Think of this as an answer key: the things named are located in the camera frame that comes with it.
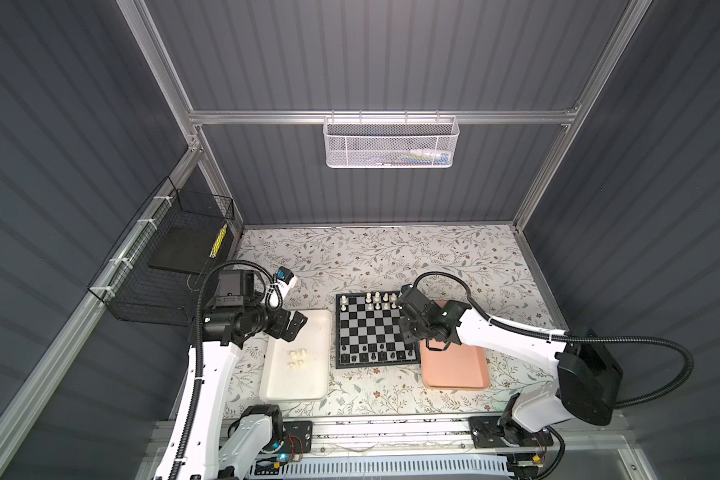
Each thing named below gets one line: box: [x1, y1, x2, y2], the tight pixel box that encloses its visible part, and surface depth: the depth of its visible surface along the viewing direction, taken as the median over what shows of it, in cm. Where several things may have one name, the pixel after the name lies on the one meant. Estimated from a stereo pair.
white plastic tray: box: [259, 309, 332, 402], surface depth 86 cm
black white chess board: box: [335, 291, 421, 369], surface depth 91 cm
